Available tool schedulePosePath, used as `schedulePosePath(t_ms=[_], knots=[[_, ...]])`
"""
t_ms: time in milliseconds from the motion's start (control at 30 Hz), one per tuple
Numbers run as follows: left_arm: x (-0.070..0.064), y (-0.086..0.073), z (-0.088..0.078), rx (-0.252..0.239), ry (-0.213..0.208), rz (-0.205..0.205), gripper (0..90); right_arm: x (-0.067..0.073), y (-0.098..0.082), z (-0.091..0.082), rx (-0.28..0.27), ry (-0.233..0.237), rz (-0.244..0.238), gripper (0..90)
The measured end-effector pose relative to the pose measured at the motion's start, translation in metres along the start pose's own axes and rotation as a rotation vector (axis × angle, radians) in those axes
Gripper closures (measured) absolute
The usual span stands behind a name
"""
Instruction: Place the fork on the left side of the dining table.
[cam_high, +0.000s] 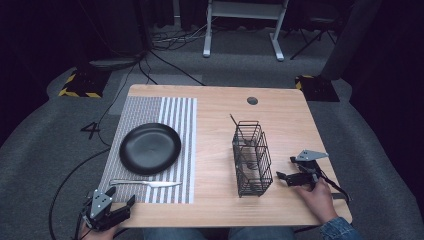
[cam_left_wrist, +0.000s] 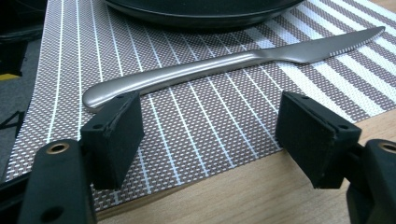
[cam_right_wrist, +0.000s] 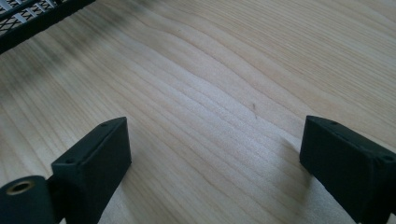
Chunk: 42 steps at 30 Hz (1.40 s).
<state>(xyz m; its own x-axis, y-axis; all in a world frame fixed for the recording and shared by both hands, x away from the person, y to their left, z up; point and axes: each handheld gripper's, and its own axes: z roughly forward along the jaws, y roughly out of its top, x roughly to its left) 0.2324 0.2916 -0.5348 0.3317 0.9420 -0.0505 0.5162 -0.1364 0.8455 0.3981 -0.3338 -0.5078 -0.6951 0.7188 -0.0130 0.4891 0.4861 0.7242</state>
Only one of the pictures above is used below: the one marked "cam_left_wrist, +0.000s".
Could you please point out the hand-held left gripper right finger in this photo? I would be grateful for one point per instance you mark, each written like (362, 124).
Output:
(314, 140)

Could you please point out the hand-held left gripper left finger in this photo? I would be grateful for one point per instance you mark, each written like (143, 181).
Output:
(113, 140)

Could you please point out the silver table knife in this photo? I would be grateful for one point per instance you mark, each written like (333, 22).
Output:
(199, 67)

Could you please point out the striped woven placemat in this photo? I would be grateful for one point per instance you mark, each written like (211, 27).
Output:
(193, 118)

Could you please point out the black plate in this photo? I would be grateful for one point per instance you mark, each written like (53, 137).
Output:
(202, 9)

